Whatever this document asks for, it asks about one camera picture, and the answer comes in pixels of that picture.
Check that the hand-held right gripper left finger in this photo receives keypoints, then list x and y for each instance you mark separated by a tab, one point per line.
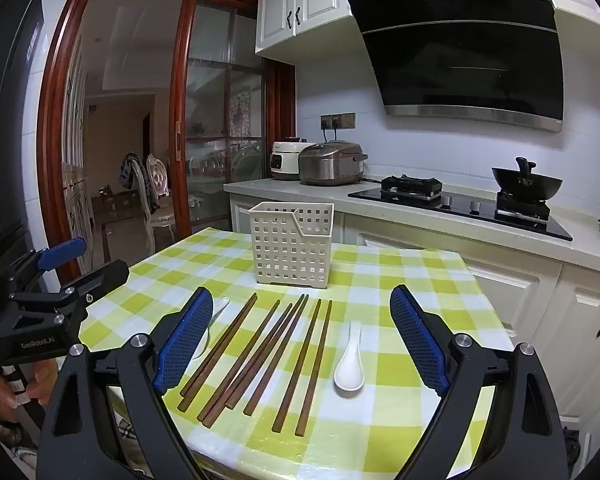
185	340

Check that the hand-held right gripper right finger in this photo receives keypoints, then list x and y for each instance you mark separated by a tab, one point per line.
420	345

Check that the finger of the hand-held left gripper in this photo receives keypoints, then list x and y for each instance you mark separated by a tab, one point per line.
100	275
62	252

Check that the white ceramic spoon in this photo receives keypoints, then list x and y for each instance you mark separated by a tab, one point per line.
219	306
350	365

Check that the bunch of wooden chopsticks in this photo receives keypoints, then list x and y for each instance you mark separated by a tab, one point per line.
260	360

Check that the white perforated utensil basket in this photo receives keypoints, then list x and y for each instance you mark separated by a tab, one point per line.
290	250

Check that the person's left hand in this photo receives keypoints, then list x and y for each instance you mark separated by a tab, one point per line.
42	385

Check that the wooden sideboard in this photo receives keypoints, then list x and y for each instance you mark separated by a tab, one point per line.
115	210

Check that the green checked tablecloth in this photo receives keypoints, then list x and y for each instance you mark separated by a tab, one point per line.
390	270

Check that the white tall cupboard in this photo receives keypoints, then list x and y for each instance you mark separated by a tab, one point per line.
75	160

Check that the dark clothes on chair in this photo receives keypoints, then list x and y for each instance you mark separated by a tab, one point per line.
130	175

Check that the white ornate dining chair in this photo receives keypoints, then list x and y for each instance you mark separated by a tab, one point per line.
157	185

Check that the dark patterned cloth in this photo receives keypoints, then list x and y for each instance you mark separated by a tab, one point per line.
5	445

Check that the black refrigerator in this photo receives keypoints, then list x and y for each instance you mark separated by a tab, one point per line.
10	135

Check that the black glass cooktop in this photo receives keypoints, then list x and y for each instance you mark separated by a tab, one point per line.
460	207

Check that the silver stove knob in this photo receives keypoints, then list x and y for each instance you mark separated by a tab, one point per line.
446	201
475	205

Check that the black burner grate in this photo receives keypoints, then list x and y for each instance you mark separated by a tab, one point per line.
410	186
522	207

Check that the white kitchen countertop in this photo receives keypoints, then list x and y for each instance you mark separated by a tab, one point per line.
300	191

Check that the black wok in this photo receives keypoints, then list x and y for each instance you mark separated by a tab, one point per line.
527	180

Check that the glass sliding door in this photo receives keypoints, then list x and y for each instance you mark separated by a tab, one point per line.
210	110

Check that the silver rice cooker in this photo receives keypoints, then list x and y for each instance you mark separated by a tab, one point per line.
330	162

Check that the white electric pressure cooker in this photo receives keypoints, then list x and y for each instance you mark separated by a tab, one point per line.
284	160

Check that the black range hood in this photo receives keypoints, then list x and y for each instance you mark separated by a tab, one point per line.
460	50

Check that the red-brown wooden door frame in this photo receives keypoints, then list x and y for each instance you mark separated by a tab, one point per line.
55	110

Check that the wall power socket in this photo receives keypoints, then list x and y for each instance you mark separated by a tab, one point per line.
338	121

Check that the white wall cabinet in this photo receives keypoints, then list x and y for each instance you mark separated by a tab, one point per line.
320	0

